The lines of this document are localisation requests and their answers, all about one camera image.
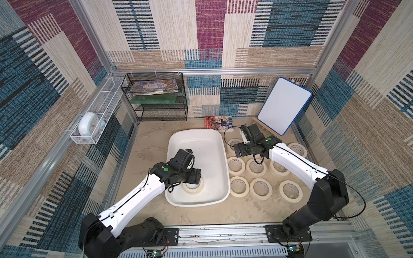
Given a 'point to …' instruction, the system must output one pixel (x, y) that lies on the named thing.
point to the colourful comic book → (218, 122)
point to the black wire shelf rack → (169, 112)
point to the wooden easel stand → (264, 127)
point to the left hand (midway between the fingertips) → (194, 174)
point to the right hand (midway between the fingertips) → (242, 146)
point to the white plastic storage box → (209, 151)
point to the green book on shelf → (157, 98)
